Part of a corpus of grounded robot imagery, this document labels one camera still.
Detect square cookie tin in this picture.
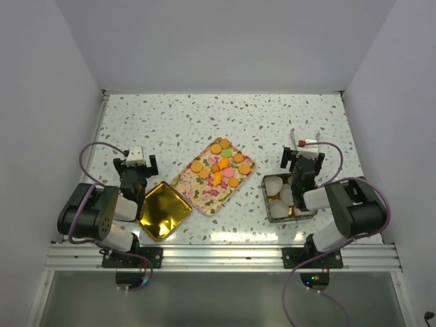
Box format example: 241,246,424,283
261,173,318,223

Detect aluminium frame rail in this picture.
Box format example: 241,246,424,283
44,243,402,273

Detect round circuit board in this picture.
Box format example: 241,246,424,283
115,272,149,292
300,272,330,292

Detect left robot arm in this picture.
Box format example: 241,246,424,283
57,154,159,268

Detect left round circuit board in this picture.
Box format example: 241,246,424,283
115,272,149,292

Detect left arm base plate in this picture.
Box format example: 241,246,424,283
99,247,164,269

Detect right round circuit board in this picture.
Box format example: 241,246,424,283
300,272,330,292

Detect orange round cookie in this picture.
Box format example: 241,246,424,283
219,139,230,149
198,169,210,179
210,144,222,155
238,163,251,175
190,161,203,174
228,177,239,188

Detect floral rectangular tray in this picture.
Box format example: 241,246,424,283
170,138,257,217

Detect green round cookie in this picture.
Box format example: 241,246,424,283
221,148,232,158

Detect metal tongs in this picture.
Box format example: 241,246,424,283
290,128,320,150

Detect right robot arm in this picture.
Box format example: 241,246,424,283
281,141,390,268

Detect pink round cookie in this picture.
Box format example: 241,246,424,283
222,167,235,178

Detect gold tin lid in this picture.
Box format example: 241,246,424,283
138,181,192,242

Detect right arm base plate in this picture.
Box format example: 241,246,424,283
281,247,344,269

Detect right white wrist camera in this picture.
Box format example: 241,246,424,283
297,139,320,160

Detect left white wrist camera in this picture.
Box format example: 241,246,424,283
125,146,146,167

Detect brown flower cookie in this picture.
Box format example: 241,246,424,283
211,164,220,174

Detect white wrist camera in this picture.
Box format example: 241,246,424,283
297,139,320,160
125,146,146,167

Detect orange fish cookie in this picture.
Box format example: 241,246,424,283
219,157,230,170
212,172,223,187

